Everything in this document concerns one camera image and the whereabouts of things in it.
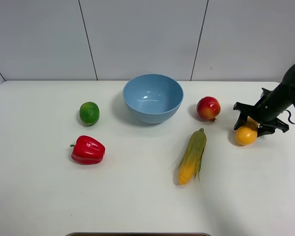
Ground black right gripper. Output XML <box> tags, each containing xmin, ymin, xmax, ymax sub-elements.
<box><xmin>233</xmin><ymin>83</ymin><xmax>295</xmax><ymax>137</ymax></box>

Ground yellow mango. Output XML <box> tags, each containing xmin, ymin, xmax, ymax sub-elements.
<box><xmin>235</xmin><ymin>117</ymin><xmax>259</xmax><ymax>146</ymax></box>

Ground green lime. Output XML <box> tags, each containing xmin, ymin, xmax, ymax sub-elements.
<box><xmin>79</xmin><ymin>102</ymin><xmax>100</xmax><ymax>126</ymax></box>

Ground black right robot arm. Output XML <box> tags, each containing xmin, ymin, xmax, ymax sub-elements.
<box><xmin>233</xmin><ymin>64</ymin><xmax>295</xmax><ymax>137</ymax></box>

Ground blue plastic bowl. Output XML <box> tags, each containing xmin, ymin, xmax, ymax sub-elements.
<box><xmin>122</xmin><ymin>74</ymin><xmax>184</xmax><ymax>124</ymax></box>

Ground corn cob with husk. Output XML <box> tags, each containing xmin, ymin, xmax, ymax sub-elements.
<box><xmin>178</xmin><ymin>128</ymin><xmax>207</xmax><ymax>185</ymax></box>

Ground red bell pepper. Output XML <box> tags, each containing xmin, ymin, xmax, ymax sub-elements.
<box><xmin>70</xmin><ymin>135</ymin><xmax>106</xmax><ymax>165</ymax></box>

